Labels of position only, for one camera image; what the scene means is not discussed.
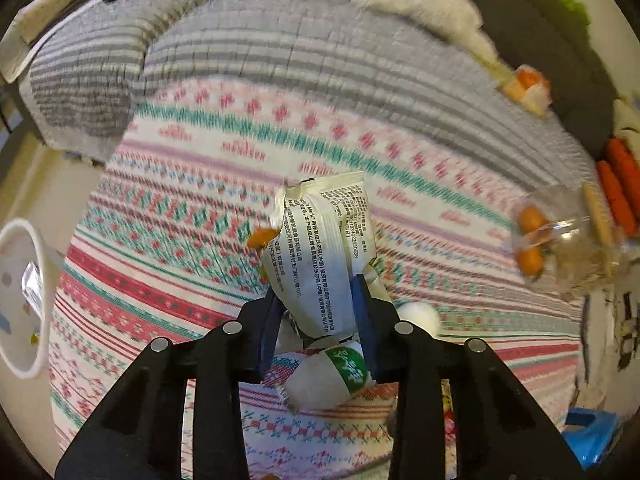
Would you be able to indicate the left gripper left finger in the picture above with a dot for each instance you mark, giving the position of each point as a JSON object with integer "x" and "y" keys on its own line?
{"x": 135, "y": 432}

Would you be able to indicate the white yogurt bottle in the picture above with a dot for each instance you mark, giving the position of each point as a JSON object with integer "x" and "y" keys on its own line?
{"x": 326, "y": 380}
{"x": 422, "y": 315}

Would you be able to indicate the white trash bin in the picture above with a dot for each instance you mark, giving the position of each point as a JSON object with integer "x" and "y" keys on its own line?
{"x": 30, "y": 270}

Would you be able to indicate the orange peel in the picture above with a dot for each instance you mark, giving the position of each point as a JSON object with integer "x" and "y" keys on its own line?
{"x": 261, "y": 238}

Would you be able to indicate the white printed snack bag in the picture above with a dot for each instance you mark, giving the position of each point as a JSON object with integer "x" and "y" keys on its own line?
{"x": 325, "y": 239}

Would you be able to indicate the red milk can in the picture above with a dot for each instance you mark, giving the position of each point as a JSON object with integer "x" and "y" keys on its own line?
{"x": 449, "y": 421}

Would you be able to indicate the blue plastic stool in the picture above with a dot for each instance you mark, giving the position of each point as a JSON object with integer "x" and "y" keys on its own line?
{"x": 589, "y": 434}

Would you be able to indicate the tangerine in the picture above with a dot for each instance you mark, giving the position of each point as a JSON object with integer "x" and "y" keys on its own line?
{"x": 530, "y": 219}
{"x": 530, "y": 261}

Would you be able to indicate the patterned tablecloth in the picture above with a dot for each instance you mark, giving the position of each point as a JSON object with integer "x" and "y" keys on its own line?
{"x": 161, "y": 252}

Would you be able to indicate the glass jar with cork lid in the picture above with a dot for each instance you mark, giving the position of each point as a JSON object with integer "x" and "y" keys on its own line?
{"x": 582, "y": 248}

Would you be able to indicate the lower orange cushion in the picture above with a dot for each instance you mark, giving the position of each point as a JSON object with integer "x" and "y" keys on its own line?
{"x": 620, "y": 208}

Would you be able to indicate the orange cushion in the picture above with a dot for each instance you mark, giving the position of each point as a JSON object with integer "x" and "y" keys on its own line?
{"x": 626, "y": 170}
{"x": 620, "y": 208}

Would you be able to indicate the upper orange cushion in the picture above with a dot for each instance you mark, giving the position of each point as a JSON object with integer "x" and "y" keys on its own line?
{"x": 626, "y": 170}

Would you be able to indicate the orange white snack bag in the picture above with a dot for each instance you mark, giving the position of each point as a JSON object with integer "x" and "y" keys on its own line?
{"x": 529, "y": 88}

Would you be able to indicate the grey sofa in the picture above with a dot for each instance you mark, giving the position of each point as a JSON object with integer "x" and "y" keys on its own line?
{"x": 553, "y": 37}

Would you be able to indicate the white plush toy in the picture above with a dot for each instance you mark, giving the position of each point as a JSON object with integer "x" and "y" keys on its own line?
{"x": 457, "y": 21}

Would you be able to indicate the cream pillow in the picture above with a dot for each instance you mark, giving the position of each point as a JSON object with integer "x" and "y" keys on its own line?
{"x": 28, "y": 25}

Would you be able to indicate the grey striped quilt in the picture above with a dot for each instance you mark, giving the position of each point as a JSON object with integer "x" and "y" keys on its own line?
{"x": 86, "y": 80}

